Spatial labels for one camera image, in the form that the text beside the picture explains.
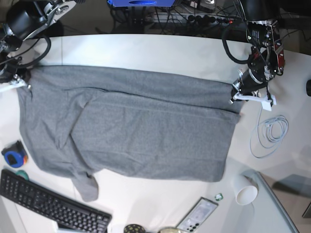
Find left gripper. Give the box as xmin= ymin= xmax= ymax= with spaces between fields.
xmin=231 ymin=70 xmax=267 ymax=97

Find grey laptop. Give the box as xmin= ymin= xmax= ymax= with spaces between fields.
xmin=235 ymin=170 xmax=311 ymax=233

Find green tape roll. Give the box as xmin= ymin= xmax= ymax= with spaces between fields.
xmin=16 ymin=170 xmax=29 ymax=181

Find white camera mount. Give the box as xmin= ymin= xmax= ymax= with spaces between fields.
xmin=229 ymin=93 xmax=277 ymax=111
xmin=0 ymin=78 xmax=31 ymax=93

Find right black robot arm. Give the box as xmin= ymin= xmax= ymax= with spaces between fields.
xmin=0 ymin=0 xmax=85 ymax=83

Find blue box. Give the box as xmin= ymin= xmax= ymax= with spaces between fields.
xmin=107 ymin=0 xmax=175 ymax=7

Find black power strip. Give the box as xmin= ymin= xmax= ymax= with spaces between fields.
xmin=187 ymin=15 xmax=236 ymax=26

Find black computer keyboard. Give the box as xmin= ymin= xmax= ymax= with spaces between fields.
xmin=0 ymin=169 xmax=112 ymax=233

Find white paper cup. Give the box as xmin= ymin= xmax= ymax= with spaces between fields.
xmin=231 ymin=175 xmax=258 ymax=206

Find small green white packet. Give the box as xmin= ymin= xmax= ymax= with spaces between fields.
xmin=215 ymin=193 xmax=224 ymax=201

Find black round object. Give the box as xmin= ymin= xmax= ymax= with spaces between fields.
xmin=306 ymin=80 xmax=311 ymax=97

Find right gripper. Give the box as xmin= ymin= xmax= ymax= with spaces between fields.
xmin=0 ymin=65 xmax=31 ymax=83

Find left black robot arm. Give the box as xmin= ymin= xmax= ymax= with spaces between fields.
xmin=222 ymin=0 xmax=285 ymax=101

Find smartphone with clear case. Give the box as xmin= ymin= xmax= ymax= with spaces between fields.
xmin=176 ymin=197 xmax=218 ymax=233

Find grey t-shirt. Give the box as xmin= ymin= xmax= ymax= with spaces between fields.
xmin=17 ymin=66 xmax=242 ymax=202

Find blue black tape measure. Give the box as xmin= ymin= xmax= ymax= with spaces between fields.
xmin=1 ymin=140 xmax=28 ymax=168

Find black gold dotted lid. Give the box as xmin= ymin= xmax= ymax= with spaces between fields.
xmin=123 ymin=224 xmax=146 ymax=233

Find white coiled cable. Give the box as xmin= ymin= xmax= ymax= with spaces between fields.
xmin=249 ymin=104 xmax=290 ymax=159

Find round metal tin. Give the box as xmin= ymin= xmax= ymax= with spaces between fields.
xmin=158 ymin=227 xmax=181 ymax=233

